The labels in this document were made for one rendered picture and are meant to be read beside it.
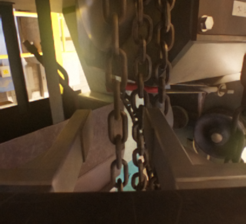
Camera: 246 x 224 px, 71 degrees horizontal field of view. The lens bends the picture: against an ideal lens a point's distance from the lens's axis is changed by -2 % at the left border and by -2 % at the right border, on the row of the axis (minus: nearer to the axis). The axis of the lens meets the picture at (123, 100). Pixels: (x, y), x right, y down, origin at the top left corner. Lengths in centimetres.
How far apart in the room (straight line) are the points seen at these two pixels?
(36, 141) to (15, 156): 7
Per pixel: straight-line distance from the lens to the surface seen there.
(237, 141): 19
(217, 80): 48
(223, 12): 26
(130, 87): 33
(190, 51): 24
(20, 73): 95
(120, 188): 18
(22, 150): 64
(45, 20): 62
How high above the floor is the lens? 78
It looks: 18 degrees up
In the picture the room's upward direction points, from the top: 179 degrees clockwise
